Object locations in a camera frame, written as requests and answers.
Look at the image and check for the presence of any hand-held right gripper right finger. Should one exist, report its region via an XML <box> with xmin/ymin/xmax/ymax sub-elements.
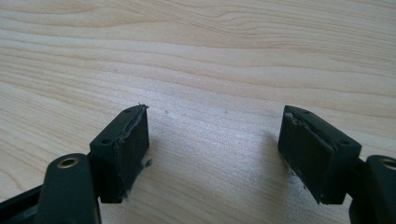
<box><xmin>277</xmin><ymin>105</ymin><xmax>362</xmax><ymax>205</ymax></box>

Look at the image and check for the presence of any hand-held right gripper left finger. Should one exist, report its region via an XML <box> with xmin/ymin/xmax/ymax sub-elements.
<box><xmin>89</xmin><ymin>104</ymin><xmax>150</xmax><ymax>204</ymax></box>

